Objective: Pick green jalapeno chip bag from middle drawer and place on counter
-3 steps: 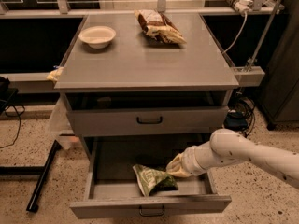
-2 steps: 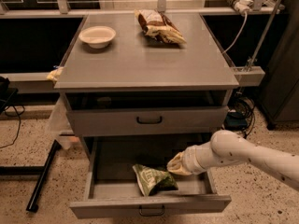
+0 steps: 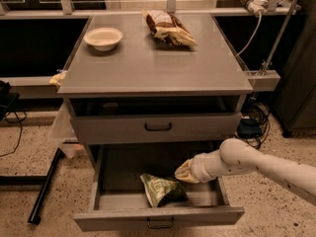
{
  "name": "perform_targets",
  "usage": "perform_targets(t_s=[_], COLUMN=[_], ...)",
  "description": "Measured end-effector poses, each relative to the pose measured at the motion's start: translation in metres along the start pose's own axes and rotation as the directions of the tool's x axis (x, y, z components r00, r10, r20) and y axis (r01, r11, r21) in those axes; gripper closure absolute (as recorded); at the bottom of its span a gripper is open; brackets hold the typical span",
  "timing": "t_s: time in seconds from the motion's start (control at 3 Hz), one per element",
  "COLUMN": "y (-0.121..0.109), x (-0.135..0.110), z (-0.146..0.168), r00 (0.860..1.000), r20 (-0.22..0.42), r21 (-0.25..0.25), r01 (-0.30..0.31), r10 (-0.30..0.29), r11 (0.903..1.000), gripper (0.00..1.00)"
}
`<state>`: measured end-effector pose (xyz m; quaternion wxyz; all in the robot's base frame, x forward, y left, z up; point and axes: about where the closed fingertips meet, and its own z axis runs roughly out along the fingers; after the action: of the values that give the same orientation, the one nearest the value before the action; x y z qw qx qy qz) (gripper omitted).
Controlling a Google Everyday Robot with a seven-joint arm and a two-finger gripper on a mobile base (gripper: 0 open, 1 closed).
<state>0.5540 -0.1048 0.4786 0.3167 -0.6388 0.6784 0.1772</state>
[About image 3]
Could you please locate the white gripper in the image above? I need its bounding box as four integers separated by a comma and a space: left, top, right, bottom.
175, 152, 220, 184

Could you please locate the green jalapeno chip bag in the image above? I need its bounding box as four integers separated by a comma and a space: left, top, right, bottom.
140, 174, 189, 207

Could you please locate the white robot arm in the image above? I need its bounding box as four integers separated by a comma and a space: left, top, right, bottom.
175, 138, 316, 205

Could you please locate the open grey middle drawer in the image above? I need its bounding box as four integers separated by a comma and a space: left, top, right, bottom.
74, 141, 244, 231

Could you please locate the grey drawer cabinet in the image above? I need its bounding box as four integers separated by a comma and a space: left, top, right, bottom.
57, 13, 254, 150

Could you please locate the closed grey upper drawer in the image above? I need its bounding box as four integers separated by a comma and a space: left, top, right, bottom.
71, 113, 241, 144

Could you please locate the clear plastic bag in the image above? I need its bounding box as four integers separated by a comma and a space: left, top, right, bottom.
48, 104, 78, 158

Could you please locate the brown white chip bag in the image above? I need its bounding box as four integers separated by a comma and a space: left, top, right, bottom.
142, 10, 197, 46

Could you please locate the dark blue power box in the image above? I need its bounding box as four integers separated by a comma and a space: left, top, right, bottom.
237, 118, 262, 138

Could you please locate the black floor stand bar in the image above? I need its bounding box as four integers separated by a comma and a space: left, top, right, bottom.
28, 148, 64, 225

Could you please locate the white paper bowl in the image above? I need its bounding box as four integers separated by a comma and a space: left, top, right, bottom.
84, 28, 122, 51

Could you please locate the white power strip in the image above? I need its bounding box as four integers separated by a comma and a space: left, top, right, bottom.
239, 0, 267, 16

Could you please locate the black cable bundle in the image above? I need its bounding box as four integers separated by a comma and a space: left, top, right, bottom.
234, 102, 271, 150

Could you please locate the grey metal frame rail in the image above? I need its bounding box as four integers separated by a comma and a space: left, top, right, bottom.
245, 70, 280, 92

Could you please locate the yellow tag on rail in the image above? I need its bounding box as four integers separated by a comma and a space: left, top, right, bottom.
49, 71, 67, 87

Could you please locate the black floor cable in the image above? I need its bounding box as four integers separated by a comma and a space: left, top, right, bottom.
0, 110, 28, 158

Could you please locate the white power cable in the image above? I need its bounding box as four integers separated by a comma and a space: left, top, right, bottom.
234, 11, 263, 59

